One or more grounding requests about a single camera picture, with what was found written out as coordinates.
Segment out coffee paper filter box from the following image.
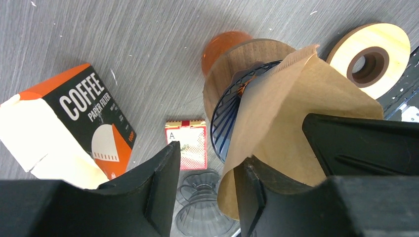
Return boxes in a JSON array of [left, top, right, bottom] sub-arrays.
[[0, 63, 136, 189]]

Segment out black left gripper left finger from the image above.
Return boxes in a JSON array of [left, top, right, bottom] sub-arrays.
[[0, 141, 180, 237]]

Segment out amber glass carafe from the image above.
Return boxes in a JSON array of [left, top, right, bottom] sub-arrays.
[[201, 31, 253, 77]]

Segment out light wooden dripper ring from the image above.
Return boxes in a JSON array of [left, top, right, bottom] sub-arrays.
[[326, 22, 412, 100]]

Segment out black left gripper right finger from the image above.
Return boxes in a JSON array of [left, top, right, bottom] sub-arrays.
[[234, 157, 419, 237]]

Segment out dark smoky glass dripper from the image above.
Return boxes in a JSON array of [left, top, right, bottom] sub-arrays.
[[174, 169, 240, 237]]

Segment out blue ribbed dripper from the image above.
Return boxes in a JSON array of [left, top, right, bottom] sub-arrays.
[[210, 60, 282, 163]]

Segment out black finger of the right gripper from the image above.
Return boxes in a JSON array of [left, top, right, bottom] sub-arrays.
[[302, 113, 419, 176]]

